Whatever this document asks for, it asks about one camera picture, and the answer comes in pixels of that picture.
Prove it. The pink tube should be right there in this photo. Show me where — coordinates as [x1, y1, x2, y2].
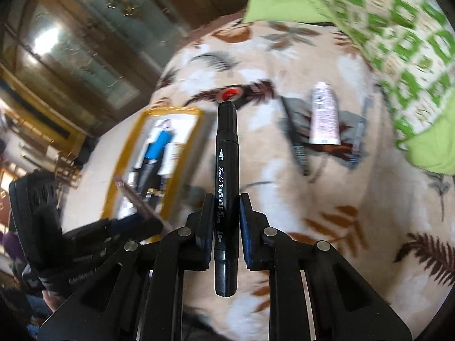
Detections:
[308, 82, 342, 146]

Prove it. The black marker with white print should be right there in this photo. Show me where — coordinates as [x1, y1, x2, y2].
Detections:
[282, 97, 311, 177]

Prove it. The wooden glass cabinet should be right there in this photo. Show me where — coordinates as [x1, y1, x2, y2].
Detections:
[0, 0, 249, 139]

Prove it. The pen with blue cap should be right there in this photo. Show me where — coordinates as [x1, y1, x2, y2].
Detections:
[350, 94, 369, 166]

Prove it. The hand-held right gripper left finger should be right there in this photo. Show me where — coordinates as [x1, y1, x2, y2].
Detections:
[37, 192, 214, 341]

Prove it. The brown tube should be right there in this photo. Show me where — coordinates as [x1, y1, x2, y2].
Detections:
[114, 178, 175, 232]

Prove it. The blue tube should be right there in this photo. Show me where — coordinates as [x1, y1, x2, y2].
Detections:
[143, 130, 175, 165]

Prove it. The wooden chair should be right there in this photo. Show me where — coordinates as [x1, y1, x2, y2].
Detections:
[53, 148, 84, 190]

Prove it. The red black round case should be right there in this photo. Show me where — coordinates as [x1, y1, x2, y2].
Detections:
[215, 85, 250, 110]

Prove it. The leaf printed blanket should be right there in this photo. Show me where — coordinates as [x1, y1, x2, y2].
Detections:
[62, 9, 455, 341]

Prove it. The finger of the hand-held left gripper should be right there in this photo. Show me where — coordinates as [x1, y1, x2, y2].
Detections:
[62, 216, 165, 248]

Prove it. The white tray with yellow rim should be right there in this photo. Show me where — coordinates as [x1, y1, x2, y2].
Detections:
[102, 107, 207, 228]

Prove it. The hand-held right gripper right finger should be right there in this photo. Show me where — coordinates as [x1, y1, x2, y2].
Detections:
[239, 192, 413, 341]

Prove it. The black marker with yellow caps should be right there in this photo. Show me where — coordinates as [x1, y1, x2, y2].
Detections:
[132, 163, 168, 200]

